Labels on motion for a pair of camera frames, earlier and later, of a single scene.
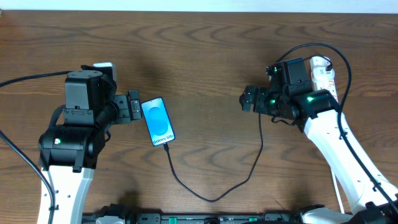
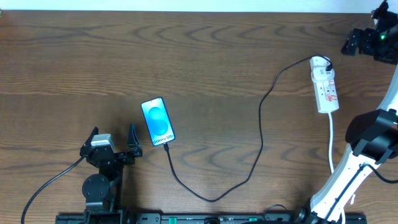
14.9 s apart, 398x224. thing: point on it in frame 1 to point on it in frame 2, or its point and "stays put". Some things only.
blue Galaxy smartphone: [157, 121] stays put
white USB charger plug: [321, 73] stays put
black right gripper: [259, 100] to [362, 43]
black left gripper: [125, 109] to [116, 155]
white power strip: [324, 83] stays put
